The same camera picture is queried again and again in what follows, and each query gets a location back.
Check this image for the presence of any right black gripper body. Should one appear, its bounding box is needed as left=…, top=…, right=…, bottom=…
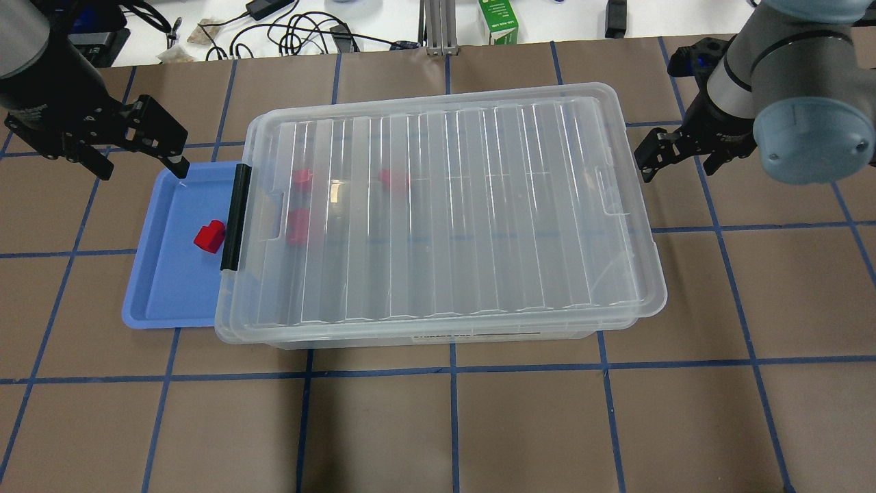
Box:
left=677, top=90, right=756, bottom=154

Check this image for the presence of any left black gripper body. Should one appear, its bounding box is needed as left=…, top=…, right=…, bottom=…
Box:
left=2, top=34, right=126, bottom=150

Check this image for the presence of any red block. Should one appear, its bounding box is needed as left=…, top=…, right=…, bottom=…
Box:
left=285, top=208, right=310, bottom=247
left=193, top=220, right=227, bottom=255
left=378, top=168, right=411, bottom=192
left=292, top=168, right=314, bottom=193

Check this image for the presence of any clear plastic box lid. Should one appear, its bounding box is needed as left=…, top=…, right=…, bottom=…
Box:
left=218, top=82, right=668, bottom=342

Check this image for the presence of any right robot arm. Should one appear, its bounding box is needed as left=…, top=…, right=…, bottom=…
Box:
left=633, top=1, right=875, bottom=185

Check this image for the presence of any clear plastic storage box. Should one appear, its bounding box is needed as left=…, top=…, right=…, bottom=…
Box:
left=214, top=123, right=661, bottom=351

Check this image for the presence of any black power adapter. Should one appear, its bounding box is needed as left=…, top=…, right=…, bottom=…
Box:
left=245, top=0, right=296, bottom=20

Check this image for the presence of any green white carton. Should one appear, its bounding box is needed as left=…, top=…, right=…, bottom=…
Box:
left=476, top=0, right=520, bottom=46

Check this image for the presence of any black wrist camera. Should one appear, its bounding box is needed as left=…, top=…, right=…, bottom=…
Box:
left=667, top=37, right=730, bottom=84

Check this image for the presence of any black box latch handle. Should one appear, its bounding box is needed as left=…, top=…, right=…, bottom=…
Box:
left=220, top=162, right=253, bottom=271

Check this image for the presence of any aluminium frame post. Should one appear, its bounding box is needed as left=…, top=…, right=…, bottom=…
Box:
left=418, top=0, right=458, bottom=56

